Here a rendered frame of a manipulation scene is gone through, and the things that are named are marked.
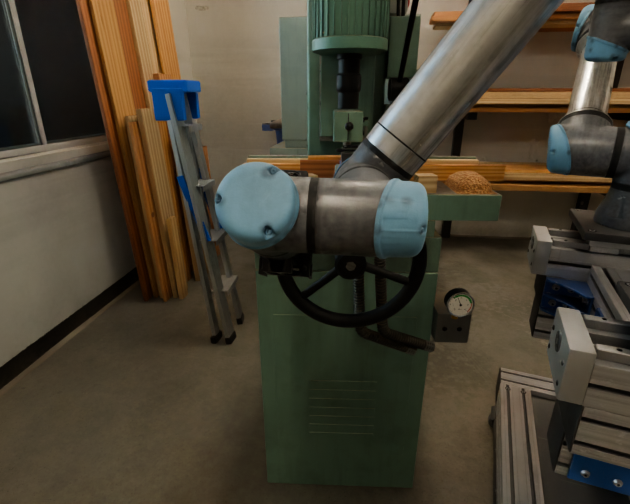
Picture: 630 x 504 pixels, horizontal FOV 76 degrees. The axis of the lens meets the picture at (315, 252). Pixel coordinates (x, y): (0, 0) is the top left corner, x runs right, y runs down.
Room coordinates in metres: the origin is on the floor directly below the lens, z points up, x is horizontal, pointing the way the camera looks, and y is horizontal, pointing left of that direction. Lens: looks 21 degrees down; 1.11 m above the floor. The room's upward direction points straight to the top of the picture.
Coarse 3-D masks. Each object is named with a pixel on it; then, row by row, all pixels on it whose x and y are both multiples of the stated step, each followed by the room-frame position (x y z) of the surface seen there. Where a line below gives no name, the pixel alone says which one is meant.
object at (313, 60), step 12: (312, 60) 1.24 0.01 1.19; (384, 60) 1.23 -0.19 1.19; (312, 72) 1.24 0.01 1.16; (384, 72) 1.23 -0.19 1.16; (312, 84) 1.24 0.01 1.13; (384, 84) 1.24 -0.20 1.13; (312, 96) 1.24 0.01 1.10; (384, 96) 1.24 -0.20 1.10; (312, 108) 1.24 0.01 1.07; (312, 120) 1.24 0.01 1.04; (312, 132) 1.24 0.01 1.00; (312, 144) 1.24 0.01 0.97; (324, 144) 1.24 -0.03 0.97; (336, 144) 1.24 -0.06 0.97
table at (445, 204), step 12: (444, 192) 0.91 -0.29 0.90; (432, 204) 0.89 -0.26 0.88; (444, 204) 0.88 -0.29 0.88; (456, 204) 0.88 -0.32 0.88; (468, 204) 0.88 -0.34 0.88; (480, 204) 0.88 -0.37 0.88; (492, 204) 0.88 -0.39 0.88; (432, 216) 0.89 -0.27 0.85; (444, 216) 0.88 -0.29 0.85; (456, 216) 0.88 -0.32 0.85; (468, 216) 0.88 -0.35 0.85; (480, 216) 0.88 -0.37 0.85; (492, 216) 0.88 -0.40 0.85
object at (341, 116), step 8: (336, 112) 1.01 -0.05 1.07; (344, 112) 1.01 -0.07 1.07; (352, 112) 1.01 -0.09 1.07; (360, 112) 1.01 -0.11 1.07; (336, 120) 1.01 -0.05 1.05; (344, 120) 1.01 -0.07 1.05; (352, 120) 1.01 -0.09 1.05; (360, 120) 1.01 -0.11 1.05; (336, 128) 1.01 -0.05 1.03; (344, 128) 1.01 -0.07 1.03; (360, 128) 1.01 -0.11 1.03; (336, 136) 1.01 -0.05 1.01; (344, 136) 1.01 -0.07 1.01; (352, 136) 1.01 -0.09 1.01; (360, 136) 1.01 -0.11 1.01; (344, 144) 1.05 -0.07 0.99
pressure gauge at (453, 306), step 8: (456, 288) 0.84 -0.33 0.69; (448, 296) 0.83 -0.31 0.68; (456, 296) 0.82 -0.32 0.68; (464, 296) 0.82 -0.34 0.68; (448, 304) 0.82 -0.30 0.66; (456, 304) 0.82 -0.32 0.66; (464, 304) 0.82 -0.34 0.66; (472, 304) 0.82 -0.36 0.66; (456, 312) 0.82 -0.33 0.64; (464, 312) 0.82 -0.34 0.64
